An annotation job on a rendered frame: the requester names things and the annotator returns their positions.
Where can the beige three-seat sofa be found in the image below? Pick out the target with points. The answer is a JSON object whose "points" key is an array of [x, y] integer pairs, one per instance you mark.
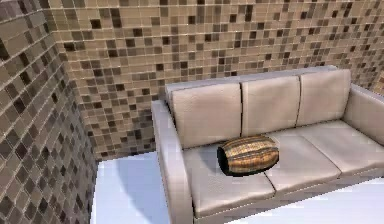
{"points": [[206, 113]]}

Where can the brown striped round cushion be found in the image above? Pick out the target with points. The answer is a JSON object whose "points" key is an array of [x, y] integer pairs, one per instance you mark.
{"points": [[250, 155]]}

